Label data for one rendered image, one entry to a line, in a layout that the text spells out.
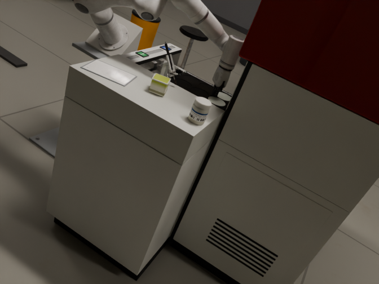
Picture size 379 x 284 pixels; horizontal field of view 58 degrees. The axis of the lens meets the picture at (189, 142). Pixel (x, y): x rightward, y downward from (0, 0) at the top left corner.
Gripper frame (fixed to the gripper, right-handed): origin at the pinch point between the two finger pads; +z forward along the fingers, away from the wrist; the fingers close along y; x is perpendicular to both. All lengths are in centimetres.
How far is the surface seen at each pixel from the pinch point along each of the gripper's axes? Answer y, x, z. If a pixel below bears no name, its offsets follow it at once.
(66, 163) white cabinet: 19, -70, 45
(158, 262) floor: 41, -13, 92
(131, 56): -15.8, -45.7, -3.8
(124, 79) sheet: 17, -52, -5
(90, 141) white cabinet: 26, -62, 25
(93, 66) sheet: 11, -66, -5
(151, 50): -31.5, -32.2, -4.0
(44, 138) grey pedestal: -63, -83, 90
